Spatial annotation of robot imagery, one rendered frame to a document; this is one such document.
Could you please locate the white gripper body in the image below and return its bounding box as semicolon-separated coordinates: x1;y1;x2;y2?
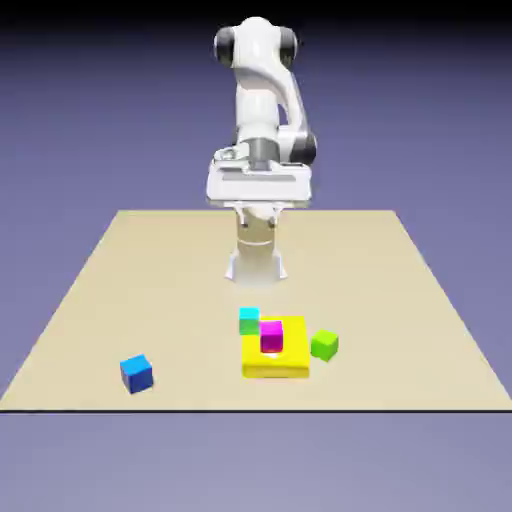
205;158;313;209

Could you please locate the small cyan cube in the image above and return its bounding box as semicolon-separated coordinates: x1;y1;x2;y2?
238;306;262;336

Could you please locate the small magenta cube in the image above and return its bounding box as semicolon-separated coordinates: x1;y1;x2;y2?
258;320;285;354

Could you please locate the small green cube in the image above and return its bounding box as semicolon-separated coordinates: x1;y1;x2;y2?
310;328;340;363

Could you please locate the small blue cube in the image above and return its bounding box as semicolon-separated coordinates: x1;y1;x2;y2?
119;352;155;395

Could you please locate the large yellow box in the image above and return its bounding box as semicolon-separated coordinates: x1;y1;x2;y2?
240;315;312;380

